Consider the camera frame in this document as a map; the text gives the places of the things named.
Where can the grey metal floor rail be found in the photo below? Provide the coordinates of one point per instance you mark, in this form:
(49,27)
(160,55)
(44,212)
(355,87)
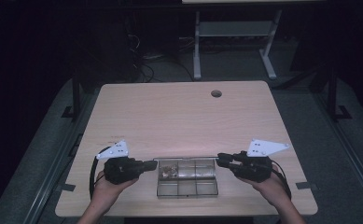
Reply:
(50,174)
(353,155)

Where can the white metal table frame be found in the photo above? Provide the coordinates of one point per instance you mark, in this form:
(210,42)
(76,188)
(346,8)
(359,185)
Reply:
(235,28)

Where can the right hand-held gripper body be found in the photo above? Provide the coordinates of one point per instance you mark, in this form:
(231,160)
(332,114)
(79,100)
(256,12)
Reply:
(254,166)

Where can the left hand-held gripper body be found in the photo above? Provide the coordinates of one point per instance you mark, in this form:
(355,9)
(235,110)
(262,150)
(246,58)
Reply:
(121,169)

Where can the black metal stand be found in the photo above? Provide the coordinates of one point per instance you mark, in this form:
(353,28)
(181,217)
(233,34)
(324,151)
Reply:
(76,93)
(332,93)

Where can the person's left hand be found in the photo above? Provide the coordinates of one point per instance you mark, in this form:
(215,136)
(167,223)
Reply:
(106,194)

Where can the clear plastic compartment box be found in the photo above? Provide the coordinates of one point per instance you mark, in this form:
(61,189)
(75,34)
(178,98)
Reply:
(198,186)

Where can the person's right hand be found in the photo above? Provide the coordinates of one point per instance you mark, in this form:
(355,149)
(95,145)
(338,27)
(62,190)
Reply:
(274,189)

